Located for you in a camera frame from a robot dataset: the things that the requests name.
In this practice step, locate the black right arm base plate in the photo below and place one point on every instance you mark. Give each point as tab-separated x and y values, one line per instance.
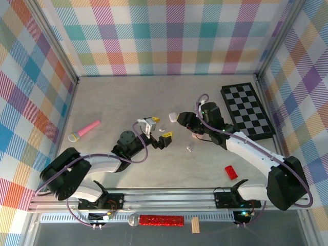
221	201

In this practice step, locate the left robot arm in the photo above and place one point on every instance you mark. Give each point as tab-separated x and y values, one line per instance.
102	162

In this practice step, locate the pink toy microphone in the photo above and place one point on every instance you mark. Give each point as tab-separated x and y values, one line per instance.
84	129

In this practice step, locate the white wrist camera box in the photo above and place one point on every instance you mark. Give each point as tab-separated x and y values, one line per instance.
147	126
201	103

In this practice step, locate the red toy brick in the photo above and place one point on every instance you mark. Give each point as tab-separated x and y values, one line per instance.
231	172

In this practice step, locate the black grey chessboard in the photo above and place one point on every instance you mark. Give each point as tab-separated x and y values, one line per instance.
246	102

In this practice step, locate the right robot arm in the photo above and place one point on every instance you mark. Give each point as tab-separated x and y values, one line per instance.
251	151

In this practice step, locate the slotted metal strip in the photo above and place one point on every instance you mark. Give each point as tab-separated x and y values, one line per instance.
205	217

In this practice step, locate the red glitter microphone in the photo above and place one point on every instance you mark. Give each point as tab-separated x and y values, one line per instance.
161	221

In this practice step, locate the aluminium mounting rail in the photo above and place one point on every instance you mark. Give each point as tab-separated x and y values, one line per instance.
166	200

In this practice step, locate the small wooden block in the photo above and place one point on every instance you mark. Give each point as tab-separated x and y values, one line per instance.
195	225

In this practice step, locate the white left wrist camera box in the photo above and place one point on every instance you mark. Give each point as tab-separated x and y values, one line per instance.
147	126

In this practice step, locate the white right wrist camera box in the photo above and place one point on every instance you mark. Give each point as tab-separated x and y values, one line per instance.
201	103

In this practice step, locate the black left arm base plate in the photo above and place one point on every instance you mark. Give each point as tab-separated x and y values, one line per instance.
116	201

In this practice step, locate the aluminium side rail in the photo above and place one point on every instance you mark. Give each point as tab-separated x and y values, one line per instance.
68	107
266	102

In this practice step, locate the white rectangular earbud case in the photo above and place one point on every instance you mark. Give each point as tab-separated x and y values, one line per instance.
172	117

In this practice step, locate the aluminium frame post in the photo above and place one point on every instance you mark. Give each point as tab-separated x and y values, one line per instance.
279	38
52	41

